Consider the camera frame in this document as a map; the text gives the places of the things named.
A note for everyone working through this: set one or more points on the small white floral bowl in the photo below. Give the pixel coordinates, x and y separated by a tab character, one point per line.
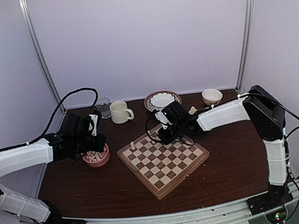
211	96

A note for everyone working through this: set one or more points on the cream ribbed mug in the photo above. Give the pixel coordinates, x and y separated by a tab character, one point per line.
120	113

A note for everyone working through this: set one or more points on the white chess pieces pile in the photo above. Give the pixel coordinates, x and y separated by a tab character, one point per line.
93	156

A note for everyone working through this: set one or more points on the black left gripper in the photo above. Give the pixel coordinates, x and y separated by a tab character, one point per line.
99	146

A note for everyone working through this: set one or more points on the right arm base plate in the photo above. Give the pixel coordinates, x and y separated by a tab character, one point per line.
270	200

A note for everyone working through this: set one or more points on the pink cat-ear bowl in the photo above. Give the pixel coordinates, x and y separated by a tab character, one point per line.
105	158

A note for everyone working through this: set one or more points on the wooden chess board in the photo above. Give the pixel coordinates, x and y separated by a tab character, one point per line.
161	168

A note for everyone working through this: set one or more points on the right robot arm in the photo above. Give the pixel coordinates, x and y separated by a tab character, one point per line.
258	106

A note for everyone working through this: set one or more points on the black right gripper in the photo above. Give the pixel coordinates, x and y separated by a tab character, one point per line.
166	139

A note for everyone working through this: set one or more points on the cream cat-ear bowl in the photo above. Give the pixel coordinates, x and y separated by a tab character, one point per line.
192	110

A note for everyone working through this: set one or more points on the right aluminium frame post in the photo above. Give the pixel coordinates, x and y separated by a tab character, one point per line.
249	13

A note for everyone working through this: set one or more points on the left aluminium frame post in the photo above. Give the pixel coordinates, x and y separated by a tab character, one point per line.
38	51

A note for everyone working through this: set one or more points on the clear drinking glass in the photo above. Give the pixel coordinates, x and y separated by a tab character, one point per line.
103	106

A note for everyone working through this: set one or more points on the white scalloped bowl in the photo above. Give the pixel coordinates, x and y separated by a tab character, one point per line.
161	99

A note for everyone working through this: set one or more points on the patterned ceramic plate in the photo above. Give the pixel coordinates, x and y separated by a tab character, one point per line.
151	108

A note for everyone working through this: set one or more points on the aluminium frame post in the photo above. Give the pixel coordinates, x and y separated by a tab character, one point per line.
38	51
249	13

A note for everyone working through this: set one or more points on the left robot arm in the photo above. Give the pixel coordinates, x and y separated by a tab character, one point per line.
78	136

